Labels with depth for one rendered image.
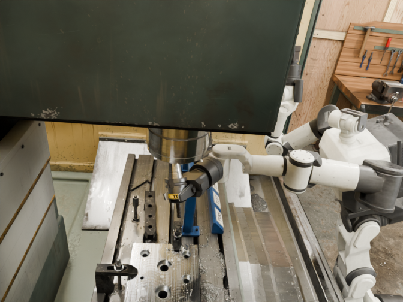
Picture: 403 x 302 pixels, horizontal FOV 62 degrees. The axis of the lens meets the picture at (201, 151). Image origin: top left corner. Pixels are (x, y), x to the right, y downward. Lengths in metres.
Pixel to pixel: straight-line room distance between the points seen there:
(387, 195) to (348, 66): 2.70
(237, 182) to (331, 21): 2.20
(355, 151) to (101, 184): 1.29
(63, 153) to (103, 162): 0.31
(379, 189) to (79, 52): 0.95
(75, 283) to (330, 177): 1.13
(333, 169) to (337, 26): 2.69
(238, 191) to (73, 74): 1.41
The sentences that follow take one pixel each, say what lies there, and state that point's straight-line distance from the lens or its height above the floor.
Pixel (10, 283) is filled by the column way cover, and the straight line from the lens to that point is 1.11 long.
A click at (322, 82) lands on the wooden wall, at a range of 3.87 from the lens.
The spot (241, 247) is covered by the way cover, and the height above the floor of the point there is 0.77.
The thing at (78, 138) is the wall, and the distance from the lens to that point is 2.13.
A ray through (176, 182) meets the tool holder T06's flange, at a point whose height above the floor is 1.35.
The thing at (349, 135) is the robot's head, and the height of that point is 1.37.
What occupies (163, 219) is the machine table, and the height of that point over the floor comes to 0.90.
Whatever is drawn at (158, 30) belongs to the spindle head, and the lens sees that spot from 0.64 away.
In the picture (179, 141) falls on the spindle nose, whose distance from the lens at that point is 0.78.
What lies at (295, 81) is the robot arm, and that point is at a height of 1.46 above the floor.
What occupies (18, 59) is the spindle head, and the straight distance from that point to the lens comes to 0.72.
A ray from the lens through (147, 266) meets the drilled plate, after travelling 1.19.
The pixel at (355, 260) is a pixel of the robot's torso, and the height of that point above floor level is 0.73.
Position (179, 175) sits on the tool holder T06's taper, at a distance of 0.95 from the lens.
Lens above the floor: 1.92
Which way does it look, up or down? 32 degrees down
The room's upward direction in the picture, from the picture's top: 7 degrees clockwise
